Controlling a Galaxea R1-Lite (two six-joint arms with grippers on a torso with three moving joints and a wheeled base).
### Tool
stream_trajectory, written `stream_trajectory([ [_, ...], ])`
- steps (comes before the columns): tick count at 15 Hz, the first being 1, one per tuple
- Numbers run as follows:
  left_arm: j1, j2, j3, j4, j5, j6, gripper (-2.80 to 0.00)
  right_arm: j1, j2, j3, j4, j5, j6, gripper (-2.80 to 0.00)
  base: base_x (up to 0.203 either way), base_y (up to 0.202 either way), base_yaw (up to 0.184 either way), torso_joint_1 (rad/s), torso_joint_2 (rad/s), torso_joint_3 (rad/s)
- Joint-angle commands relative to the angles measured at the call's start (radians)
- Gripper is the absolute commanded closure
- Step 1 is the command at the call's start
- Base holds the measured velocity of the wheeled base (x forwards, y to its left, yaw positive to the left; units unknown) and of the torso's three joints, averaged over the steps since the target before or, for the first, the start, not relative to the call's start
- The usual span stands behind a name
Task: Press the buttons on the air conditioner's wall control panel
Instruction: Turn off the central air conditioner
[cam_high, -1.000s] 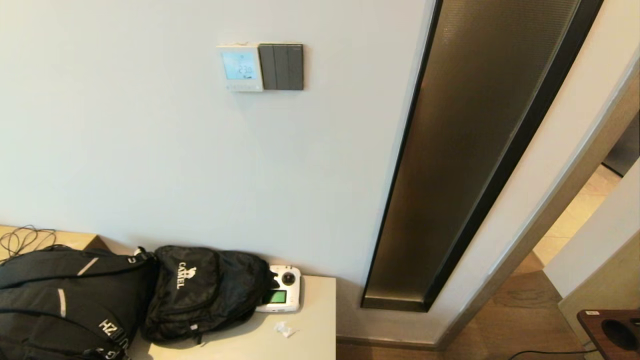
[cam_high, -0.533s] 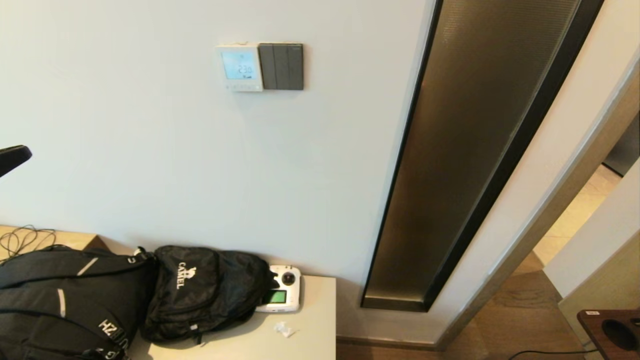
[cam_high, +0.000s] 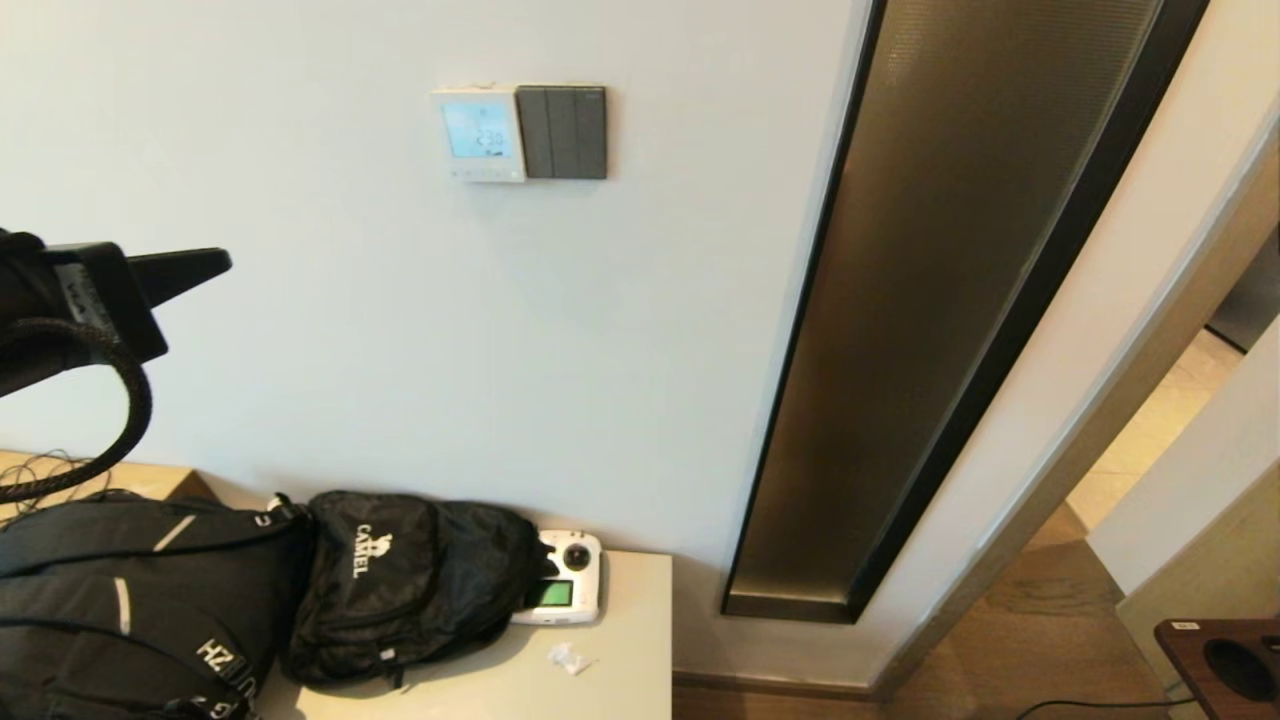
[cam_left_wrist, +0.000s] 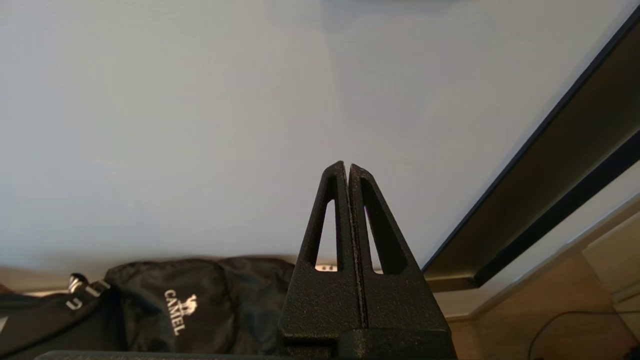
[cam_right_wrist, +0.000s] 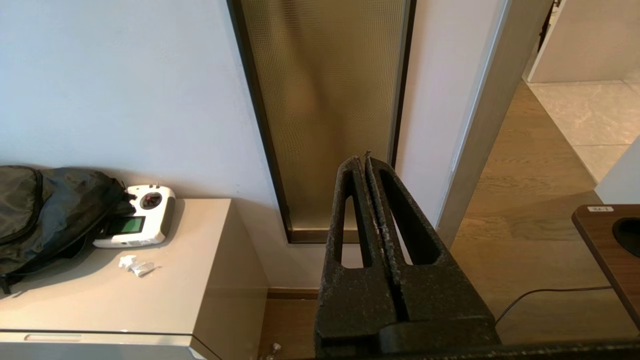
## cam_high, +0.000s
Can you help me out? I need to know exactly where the small black Camel backpack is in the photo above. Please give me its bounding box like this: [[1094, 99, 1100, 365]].
[[280, 490, 559, 691]]

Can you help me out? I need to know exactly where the white wall thermostat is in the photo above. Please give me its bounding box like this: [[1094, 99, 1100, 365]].
[[432, 86, 528, 184]]

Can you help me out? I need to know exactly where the brown wooden table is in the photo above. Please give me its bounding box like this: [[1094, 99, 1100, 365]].
[[1155, 618, 1280, 720]]

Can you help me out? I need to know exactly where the grey door frame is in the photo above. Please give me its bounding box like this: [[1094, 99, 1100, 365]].
[[870, 110, 1280, 701]]

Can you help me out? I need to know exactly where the black floor cable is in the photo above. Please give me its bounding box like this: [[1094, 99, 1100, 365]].
[[1015, 698, 1186, 720]]

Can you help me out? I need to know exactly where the grey wall light switch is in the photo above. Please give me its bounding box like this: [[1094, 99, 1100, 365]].
[[515, 85, 608, 181]]

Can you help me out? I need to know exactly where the light wooden desk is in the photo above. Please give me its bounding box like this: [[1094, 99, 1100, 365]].
[[0, 450, 216, 523]]

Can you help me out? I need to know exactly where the thin black tangled cable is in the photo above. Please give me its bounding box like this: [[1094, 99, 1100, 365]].
[[0, 450, 111, 521]]

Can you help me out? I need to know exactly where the white remote controller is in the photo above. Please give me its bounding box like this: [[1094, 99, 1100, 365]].
[[510, 530, 604, 627]]

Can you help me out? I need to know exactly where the beige cabinet top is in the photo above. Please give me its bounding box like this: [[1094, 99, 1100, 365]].
[[250, 550, 673, 720]]

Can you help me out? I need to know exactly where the large black backpack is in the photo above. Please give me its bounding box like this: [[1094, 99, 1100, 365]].
[[0, 490, 313, 720]]

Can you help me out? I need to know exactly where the black looped gripper cable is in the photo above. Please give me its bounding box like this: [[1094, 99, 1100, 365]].
[[0, 318, 154, 505]]

